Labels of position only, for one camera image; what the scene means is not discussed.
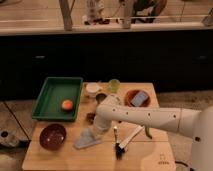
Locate dark brown grape bunch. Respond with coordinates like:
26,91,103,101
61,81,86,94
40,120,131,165
86,113,96,124

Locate black cable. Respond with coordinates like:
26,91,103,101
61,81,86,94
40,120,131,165
175,161,192,171

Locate white small cup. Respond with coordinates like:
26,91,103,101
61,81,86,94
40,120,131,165
86,83,101,98

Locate green plastic cup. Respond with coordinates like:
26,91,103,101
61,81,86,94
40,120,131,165
108,79,120,93

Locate green plastic tray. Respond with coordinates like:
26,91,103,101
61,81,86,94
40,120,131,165
32,77,83,122

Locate grey-blue towel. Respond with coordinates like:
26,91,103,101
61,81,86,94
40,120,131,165
73,128,101,150

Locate metal cup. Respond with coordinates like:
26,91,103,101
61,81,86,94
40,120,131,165
95,93,107,103

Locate orange fruit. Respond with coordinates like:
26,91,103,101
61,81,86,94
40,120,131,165
61,99,73,111

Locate dark red bowl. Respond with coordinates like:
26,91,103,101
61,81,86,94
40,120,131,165
39,124,66,151

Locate black and white marker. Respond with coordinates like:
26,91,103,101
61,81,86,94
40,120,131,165
113,126,119,160

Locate green pepper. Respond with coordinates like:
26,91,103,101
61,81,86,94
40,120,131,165
145,127,152,139

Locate blue sponge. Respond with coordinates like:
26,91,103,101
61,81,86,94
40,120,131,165
131,91,148,107

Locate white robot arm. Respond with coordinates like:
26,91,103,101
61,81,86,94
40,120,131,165
94,94,213,171

